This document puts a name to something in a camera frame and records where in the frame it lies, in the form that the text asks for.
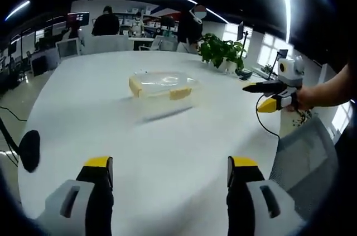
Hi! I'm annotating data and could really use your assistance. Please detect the computer monitor on black stand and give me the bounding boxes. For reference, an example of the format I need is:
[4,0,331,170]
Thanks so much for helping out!
[235,20,254,80]

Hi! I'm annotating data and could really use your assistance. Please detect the black slanted pole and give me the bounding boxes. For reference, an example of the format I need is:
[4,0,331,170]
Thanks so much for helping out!
[0,117,22,158]

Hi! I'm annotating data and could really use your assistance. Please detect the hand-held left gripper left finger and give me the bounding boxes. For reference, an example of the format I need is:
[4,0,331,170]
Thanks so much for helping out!
[26,156,114,236]

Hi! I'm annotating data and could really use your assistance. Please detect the white office chair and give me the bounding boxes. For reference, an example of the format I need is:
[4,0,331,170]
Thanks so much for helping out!
[55,37,80,58]

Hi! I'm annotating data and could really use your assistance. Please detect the green potted plant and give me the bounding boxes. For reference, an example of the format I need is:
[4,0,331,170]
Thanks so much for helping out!
[197,32,248,73]

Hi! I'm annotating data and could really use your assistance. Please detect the short ceiling light strip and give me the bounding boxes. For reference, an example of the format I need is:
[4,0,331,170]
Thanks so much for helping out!
[4,0,31,21]

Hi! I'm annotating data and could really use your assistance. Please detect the black oval object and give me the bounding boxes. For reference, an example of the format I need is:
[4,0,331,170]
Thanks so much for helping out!
[18,129,41,173]

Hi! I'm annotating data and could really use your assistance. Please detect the grey mesh office chair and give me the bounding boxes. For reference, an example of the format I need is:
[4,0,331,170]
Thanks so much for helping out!
[269,115,340,220]

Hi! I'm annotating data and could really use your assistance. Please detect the clear plastic box yellow buckles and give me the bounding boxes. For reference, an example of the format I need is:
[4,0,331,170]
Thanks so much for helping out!
[128,70,202,108]

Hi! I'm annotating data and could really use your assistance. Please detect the person's right hand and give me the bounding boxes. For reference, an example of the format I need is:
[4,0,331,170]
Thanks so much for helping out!
[287,86,316,113]

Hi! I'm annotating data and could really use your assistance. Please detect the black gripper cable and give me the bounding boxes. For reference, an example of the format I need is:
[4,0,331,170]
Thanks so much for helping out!
[255,93,281,141]

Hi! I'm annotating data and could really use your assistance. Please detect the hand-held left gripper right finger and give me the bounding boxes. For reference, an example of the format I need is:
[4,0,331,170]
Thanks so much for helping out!
[227,156,307,236]

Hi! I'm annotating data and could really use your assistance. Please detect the small black tripod stand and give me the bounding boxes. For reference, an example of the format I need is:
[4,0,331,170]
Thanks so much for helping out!
[263,49,290,80]

